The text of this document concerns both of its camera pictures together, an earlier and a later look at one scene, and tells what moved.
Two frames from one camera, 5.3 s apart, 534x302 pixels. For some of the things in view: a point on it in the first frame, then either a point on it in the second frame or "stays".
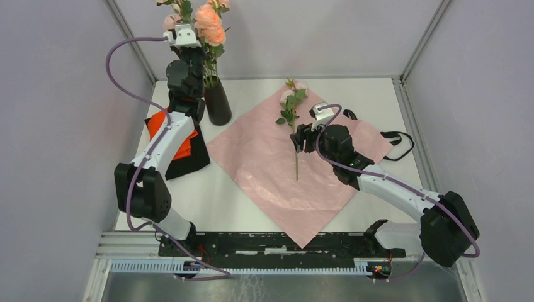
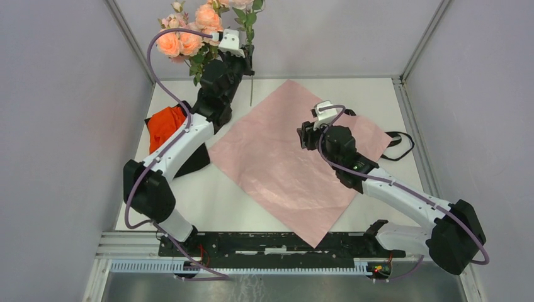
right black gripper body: (305, 133) stays
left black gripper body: (194, 59) → (237, 67)
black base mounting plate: (362, 247) stays
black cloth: (199, 158) stays
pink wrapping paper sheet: (261, 151) stays
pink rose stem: (184, 7) → (181, 46)
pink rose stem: (289, 100) → (249, 18)
